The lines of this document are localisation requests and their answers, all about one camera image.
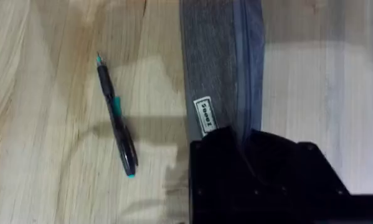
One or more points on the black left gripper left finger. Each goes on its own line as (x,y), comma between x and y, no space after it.
(214,168)

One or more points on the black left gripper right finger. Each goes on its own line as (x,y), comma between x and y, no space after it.
(292,168)

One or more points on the grey zip bag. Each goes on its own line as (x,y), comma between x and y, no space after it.
(217,62)

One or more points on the black and teal pen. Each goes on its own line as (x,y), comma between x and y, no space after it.
(116,115)

